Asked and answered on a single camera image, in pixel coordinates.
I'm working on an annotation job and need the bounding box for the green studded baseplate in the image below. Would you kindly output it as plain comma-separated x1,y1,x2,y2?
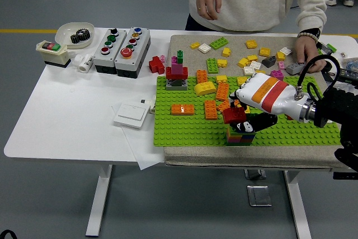
153,74,342,147

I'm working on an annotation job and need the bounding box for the red brick cluster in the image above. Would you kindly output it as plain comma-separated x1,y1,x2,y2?
148,55,166,75

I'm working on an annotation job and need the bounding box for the black metal gear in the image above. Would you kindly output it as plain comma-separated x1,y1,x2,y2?
77,28,92,41
69,32,84,45

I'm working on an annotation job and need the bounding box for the beige red-green switch box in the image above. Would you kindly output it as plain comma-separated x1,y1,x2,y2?
35,40,72,68

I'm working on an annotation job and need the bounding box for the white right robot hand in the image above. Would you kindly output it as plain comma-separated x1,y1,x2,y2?
228,72,305,134

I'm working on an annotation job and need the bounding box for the white table leg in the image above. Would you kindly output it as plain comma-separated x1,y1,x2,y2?
284,170,313,239
85,165,114,237

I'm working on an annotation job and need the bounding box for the grey four-button control box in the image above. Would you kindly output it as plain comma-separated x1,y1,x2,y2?
93,28,128,75

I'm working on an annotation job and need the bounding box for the white wall switch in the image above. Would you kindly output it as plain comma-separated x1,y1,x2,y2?
112,103,150,130

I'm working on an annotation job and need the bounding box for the multicolour brick stack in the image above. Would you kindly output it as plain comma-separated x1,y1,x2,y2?
225,113,262,147

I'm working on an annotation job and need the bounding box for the person's right hand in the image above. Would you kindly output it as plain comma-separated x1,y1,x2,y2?
195,0,223,21

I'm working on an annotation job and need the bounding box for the white shallow dish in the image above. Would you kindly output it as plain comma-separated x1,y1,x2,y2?
54,22,95,49

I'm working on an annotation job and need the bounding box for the grey emergency-stop button box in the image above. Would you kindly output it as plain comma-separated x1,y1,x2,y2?
114,26,152,79

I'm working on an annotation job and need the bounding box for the person's left hand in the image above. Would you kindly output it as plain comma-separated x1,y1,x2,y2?
295,36,327,74

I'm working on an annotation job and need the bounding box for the plastic bag with parts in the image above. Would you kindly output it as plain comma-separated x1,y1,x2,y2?
342,55,358,69

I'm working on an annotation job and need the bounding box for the grey long brick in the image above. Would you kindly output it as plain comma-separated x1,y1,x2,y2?
285,63,307,75

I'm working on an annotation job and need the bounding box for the red pink green brick tower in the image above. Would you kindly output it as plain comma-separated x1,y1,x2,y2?
164,50,189,91

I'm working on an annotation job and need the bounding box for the white paper sheet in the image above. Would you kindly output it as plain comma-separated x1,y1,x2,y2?
111,101,166,171

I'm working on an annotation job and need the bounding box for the large yellow curved brick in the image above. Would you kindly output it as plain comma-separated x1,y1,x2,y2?
193,81,217,97

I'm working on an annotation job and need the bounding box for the lime long brick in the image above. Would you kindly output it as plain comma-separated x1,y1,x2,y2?
209,36,229,50
206,57,219,74

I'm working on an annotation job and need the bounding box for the orange long brick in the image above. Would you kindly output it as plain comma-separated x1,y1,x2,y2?
171,104,195,116
195,69,209,85
215,82,229,101
216,98,233,113
204,100,218,121

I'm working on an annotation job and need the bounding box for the beaded wrist bracelet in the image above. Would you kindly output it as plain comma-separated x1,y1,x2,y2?
296,28,322,43

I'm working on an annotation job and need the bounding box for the clear plastic bag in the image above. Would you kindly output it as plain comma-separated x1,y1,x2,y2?
334,81,358,96

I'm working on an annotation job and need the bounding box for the black desk control panel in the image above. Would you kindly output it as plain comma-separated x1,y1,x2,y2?
332,171,358,180

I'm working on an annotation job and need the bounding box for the black electronic module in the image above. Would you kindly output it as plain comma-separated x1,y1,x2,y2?
340,68,358,83

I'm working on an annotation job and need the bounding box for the grey metal floor box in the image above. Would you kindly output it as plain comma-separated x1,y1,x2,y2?
244,168,267,181

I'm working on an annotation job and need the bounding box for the metal floor socket plate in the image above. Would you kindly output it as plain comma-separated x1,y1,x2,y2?
246,185,273,208

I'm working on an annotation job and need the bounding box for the dark grey sloped brick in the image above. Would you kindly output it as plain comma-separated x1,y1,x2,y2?
261,56,277,68

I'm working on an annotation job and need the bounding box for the white pipe fitting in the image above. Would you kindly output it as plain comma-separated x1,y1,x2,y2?
74,53,95,73

